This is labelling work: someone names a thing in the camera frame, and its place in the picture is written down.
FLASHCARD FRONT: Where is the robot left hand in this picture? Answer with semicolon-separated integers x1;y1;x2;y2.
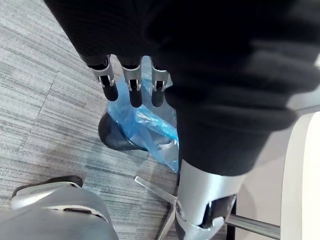
43;0;320;240

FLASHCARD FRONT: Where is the blue plastic trash bag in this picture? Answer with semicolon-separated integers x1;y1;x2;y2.
106;56;181;174

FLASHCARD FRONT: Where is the small dark trash bin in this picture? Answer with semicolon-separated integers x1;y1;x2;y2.
97;112;177;152

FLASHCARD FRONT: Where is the white tea table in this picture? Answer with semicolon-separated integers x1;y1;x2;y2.
281;106;320;240

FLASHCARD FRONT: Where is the silver robot leg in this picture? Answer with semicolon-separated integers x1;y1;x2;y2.
0;181;119;240

